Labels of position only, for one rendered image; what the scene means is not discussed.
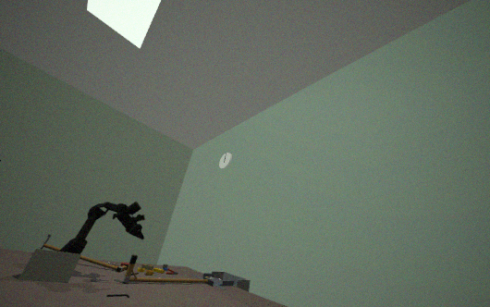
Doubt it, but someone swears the long-handled scraper with wooden pole and dark square blade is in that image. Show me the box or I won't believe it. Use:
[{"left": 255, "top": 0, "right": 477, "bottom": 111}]
[{"left": 122, "top": 254, "right": 214, "bottom": 286}]

